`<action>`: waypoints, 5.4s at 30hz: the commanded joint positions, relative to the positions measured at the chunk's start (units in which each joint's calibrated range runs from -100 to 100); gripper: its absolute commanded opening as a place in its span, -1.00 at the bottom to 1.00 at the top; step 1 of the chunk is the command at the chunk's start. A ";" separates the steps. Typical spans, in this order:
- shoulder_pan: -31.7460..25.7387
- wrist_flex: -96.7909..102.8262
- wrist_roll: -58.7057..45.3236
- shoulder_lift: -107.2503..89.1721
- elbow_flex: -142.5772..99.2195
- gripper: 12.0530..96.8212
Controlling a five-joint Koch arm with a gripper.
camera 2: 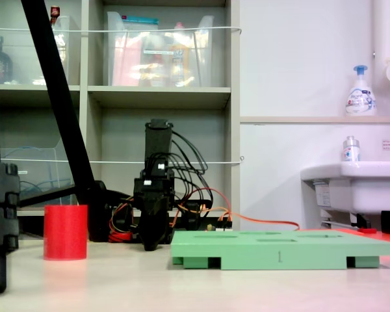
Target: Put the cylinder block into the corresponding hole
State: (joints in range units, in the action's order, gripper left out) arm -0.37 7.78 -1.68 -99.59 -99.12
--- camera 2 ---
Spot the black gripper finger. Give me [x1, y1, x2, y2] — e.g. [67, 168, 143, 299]
[155, 213, 172, 248]
[140, 213, 157, 252]

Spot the red cylinder block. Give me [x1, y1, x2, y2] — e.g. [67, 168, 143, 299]
[44, 204, 88, 261]

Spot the red printed base clamp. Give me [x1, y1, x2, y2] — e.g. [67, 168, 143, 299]
[109, 229, 133, 243]

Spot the thin black tripod strut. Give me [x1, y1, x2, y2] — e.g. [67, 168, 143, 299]
[18, 185, 77, 208]

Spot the grey shelf unit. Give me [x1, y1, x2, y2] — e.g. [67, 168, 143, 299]
[0, 0, 241, 241]

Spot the green shape sorter board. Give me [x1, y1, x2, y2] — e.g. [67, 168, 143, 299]
[170, 229, 390, 270]

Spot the clear box with bottles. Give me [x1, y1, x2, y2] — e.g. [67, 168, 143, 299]
[106, 11, 215, 88]

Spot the notched black tripod leg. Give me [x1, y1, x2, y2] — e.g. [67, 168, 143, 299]
[0, 0, 21, 295]

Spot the clear plastic storage box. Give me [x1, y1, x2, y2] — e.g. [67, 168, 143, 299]
[0, 15, 71, 86]

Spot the small silver capped bottle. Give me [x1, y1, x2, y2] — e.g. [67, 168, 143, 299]
[341, 135, 361, 163]

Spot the dark round bottle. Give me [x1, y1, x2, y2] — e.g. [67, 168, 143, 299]
[0, 35, 14, 85]

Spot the white sink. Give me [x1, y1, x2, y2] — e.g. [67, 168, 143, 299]
[300, 160, 390, 216]

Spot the white pump soap bottle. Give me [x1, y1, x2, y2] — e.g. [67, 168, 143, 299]
[344, 64, 378, 117]

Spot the orange servo wire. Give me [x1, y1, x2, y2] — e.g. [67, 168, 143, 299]
[108, 196, 135, 235]

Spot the circuit board with wires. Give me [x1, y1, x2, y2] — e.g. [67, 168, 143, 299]
[206, 223, 234, 233]

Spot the black servo cable bundle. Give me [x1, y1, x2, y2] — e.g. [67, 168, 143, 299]
[168, 131, 209, 176]

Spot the long orange wire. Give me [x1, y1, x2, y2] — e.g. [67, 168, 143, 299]
[174, 187, 300, 232]

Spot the clear box with blue cables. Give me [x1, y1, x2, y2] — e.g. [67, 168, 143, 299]
[0, 147, 77, 211]

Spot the white wall pipe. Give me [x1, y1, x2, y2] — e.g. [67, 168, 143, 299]
[371, 0, 390, 68]

